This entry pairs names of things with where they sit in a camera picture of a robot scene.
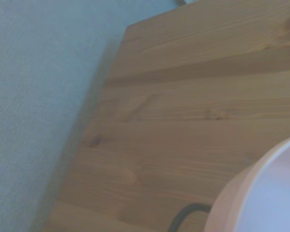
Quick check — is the white round bowl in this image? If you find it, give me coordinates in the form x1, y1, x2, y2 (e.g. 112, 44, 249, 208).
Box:
203, 134, 290, 232

